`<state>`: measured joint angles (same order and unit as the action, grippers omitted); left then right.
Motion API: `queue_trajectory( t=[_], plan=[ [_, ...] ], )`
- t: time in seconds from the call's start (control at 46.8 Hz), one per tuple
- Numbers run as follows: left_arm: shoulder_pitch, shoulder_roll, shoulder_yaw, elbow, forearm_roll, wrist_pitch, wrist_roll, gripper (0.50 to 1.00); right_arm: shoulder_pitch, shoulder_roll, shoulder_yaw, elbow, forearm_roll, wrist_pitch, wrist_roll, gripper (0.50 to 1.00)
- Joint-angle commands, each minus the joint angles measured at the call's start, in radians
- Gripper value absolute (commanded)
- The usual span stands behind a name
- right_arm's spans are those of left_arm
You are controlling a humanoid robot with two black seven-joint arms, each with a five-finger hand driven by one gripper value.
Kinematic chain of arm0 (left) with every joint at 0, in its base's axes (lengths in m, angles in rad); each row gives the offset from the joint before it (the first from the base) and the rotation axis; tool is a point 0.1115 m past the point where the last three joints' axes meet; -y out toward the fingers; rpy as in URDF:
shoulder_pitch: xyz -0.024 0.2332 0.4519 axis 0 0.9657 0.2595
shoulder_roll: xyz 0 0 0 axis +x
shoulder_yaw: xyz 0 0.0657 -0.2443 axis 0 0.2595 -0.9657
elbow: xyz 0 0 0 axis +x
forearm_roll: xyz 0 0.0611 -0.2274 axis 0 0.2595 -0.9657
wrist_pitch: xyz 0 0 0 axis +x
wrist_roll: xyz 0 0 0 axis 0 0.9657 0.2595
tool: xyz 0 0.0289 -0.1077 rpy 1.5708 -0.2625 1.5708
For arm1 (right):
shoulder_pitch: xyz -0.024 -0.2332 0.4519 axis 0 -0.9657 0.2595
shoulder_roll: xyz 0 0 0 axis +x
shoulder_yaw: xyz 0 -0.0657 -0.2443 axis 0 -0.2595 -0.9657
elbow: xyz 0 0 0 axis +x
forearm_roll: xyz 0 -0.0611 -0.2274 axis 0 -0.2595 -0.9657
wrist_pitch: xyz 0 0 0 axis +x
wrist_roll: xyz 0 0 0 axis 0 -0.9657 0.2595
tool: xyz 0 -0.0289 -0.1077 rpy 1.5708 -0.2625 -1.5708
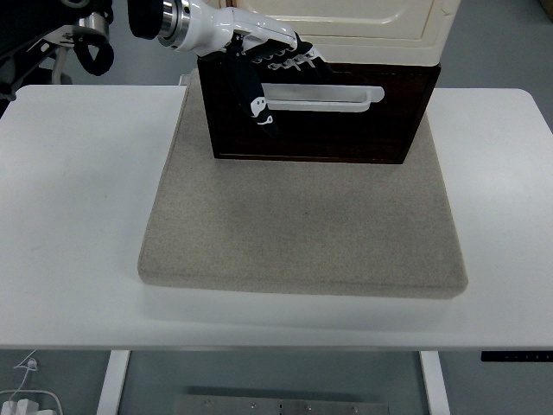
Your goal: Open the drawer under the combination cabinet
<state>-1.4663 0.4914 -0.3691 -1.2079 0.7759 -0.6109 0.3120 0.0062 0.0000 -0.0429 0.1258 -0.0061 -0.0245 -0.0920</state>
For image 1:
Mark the white table leg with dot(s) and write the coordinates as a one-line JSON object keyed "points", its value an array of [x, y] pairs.
{"points": [[113, 384], [434, 384]]}

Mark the white chair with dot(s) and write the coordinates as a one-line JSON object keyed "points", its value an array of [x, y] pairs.
{"points": [[58, 65]]}

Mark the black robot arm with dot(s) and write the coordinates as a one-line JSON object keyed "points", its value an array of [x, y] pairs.
{"points": [[26, 21]]}

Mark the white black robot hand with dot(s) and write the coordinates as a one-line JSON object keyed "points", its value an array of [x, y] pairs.
{"points": [[216, 26]]}

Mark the brown cardboard box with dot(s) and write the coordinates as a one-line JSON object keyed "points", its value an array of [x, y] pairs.
{"points": [[548, 2]]}

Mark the dark wood drawer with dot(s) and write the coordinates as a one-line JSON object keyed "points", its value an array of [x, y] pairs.
{"points": [[345, 129]]}

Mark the beige fabric mat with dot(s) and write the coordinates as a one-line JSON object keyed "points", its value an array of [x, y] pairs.
{"points": [[302, 225]]}

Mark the black table control panel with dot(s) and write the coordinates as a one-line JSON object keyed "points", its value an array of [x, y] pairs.
{"points": [[514, 356]]}

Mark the small white bracket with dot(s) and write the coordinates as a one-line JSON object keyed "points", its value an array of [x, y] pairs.
{"points": [[185, 80]]}

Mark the white power adapter tray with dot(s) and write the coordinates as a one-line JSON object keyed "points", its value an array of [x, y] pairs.
{"points": [[23, 406]]}

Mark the cream plastic cabinet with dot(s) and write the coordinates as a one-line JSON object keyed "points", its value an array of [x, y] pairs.
{"points": [[367, 43]]}

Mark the dark wood drawer housing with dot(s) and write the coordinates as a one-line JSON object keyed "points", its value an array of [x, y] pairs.
{"points": [[389, 68]]}

